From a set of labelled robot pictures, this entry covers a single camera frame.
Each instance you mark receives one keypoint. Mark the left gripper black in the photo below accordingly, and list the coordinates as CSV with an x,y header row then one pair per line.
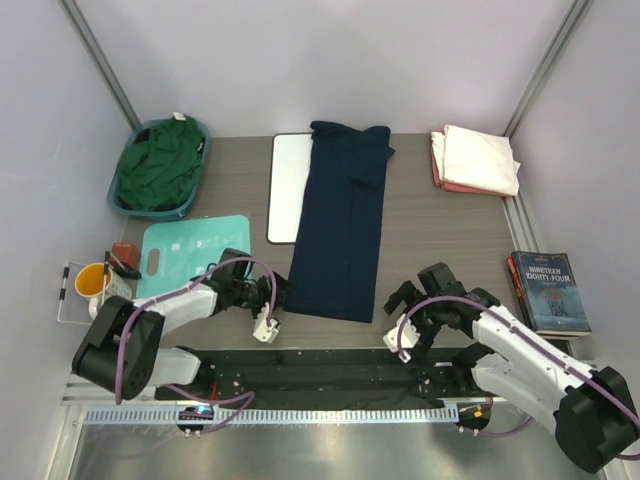
x,y
267,294

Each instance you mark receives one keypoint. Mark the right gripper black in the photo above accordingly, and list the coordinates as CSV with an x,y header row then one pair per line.
x,y
408,294

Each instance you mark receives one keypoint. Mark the navy blue t shirt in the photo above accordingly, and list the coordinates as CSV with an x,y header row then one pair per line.
x,y
334,267

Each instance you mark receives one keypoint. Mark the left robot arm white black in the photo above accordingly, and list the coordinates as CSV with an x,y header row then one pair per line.
x,y
122,351

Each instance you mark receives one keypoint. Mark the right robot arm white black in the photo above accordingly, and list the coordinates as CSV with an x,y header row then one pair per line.
x,y
589,411

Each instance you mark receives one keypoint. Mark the teal cutting board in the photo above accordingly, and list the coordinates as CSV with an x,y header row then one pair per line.
x,y
174,252

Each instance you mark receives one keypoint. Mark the dark blue book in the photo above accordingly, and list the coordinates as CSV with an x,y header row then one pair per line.
x,y
551,294

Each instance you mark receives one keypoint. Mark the brown red block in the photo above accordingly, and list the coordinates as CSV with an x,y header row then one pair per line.
x,y
127,253

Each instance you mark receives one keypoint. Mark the white board with black rim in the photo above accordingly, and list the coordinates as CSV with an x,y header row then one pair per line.
x,y
291,158

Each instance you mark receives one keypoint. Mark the green t shirt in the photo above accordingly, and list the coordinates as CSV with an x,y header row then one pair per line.
x,y
160,171

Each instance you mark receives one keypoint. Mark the white mug orange inside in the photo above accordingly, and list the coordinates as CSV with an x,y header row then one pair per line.
x,y
92,284

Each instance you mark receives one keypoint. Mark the teal laundry basket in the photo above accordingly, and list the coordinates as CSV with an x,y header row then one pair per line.
x,y
165,215

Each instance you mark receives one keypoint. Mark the clear acrylic tray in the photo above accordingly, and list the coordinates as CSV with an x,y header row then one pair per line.
x,y
74,309

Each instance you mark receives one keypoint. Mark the black white marker pen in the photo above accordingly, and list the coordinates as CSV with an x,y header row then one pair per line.
x,y
64,279

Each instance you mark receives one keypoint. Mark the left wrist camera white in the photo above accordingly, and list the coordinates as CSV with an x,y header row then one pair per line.
x,y
266,330

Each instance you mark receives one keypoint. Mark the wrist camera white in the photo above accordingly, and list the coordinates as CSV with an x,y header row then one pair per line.
x,y
402,338
266,330

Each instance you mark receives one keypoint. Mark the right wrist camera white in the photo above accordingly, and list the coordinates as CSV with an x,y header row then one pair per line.
x,y
402,338

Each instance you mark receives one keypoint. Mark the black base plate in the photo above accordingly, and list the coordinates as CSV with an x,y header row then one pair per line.
x,y
326,379

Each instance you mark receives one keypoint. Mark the white slotted cable duct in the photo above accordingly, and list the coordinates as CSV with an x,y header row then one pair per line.
x,y
178,414

